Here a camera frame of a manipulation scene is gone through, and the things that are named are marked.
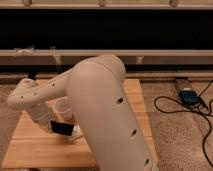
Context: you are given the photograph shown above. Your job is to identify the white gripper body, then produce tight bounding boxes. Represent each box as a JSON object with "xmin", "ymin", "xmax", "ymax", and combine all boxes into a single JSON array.
[{"xmin": 27, "ymin": 103, "xmax": 55, "ymax": 134}]

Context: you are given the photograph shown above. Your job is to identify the black eraser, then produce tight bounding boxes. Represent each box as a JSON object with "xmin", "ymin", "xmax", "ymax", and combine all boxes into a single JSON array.
[{"xmin": 51, "ymin": 121, "xmax": 74, "ymax": 136}]

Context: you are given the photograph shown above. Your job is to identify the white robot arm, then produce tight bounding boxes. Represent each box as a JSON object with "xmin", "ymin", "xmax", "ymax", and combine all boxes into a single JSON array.
[{"xmin": 7, "ymin": 54, "xmax": 159, "ymax": 171}]

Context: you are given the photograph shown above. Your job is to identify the wooden table board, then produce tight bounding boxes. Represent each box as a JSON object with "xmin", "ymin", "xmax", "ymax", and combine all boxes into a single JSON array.
[{"xmin": 1, "ymin": 79, "xmax": 158, "ymax": 170}]

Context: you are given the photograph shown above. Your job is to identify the blue power adapter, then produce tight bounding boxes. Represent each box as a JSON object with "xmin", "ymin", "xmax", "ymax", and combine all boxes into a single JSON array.
[{"xmin": 179, "ymin": 90, "xmax": 199, "ymax": 106}]

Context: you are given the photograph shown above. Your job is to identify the grey shelf rail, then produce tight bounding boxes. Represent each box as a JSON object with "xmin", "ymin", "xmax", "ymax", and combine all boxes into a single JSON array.
[{"xmin": 0, "ymin": 49, "xmax": 213, "ymax": 66}]

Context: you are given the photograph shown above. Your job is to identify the black cable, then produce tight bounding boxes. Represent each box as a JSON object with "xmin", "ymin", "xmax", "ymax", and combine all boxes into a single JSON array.
[{"xmin": 153, "ymin": 79, "xmax": 213, "ymax": 168}]

